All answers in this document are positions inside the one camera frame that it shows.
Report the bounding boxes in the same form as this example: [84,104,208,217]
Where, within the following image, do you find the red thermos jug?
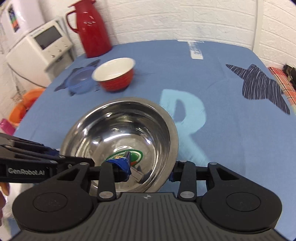
[66,0,112,58]

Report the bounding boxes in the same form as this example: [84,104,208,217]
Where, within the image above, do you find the red ceramic bowl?
[92,57,135,92]

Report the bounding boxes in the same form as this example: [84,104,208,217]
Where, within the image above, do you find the orange plastic basin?
[9,88,45,127]

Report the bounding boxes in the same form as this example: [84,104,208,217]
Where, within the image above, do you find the white water dispenser appliance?
[6,20,73,88]

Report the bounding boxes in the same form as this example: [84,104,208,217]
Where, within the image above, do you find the blue patterned tablecloth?
[16,40,295,240]

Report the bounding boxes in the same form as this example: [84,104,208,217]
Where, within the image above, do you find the person left hand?
[0,182,10,225]

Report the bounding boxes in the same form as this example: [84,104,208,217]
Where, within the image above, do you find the blue translucent plastic bowl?
[66,67,96,96]

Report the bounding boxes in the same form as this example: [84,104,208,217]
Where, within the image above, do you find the stainless steel bowl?
[60,97,179,193]

